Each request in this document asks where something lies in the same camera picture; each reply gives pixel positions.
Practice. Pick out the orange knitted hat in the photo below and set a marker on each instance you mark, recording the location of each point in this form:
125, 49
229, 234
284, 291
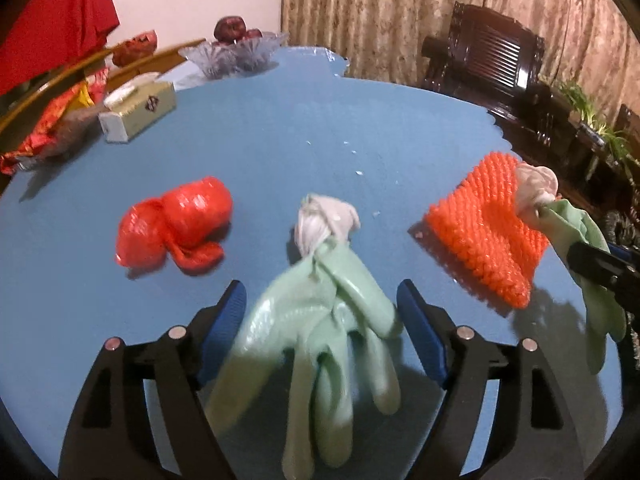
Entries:
480, 240

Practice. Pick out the green rubber glove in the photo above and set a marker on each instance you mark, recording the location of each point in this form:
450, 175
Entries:
310, 300
575, 225

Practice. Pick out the beige patterned curtain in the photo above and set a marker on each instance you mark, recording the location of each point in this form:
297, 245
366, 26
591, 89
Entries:
375, 10

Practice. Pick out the large red apple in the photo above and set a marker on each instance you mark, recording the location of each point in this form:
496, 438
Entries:
229, 29

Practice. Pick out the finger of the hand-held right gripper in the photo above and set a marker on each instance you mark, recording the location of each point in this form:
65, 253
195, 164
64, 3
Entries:
619, 252
600, 265

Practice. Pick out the red patterned packaging bag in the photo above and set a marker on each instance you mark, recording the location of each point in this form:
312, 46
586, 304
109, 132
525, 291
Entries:
45, 125

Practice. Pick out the curved wooden chair backrest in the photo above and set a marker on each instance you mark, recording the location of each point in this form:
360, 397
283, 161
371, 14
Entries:
150, 61

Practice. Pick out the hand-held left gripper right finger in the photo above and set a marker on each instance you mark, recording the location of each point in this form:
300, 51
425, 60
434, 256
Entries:
420, 330

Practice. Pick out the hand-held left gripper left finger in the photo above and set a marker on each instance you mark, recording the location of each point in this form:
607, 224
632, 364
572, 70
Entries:
225, 320

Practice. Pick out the red plastic bag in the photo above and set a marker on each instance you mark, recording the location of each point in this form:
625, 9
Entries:
190, 210

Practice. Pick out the glass fruit bowl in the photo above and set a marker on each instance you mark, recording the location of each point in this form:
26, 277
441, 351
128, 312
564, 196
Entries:
235, 55

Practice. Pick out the small red apple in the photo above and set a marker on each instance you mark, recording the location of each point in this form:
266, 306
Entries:
253, 34

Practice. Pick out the red hanging cloth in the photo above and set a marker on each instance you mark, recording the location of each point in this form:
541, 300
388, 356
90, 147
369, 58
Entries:
65, 10

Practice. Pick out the green potted plant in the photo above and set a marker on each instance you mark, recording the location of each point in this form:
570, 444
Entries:
580, 100

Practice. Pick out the grey plastic bag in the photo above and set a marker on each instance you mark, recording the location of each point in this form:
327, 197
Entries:
75, 127

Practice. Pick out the beige tissue box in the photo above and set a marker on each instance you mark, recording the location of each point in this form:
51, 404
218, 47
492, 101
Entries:
145, 110

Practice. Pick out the red crumpled bag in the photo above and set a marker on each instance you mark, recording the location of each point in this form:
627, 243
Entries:
134, 47

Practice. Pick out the dark carved wooden chair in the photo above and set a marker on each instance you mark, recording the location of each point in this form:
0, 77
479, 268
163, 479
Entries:
490, 55

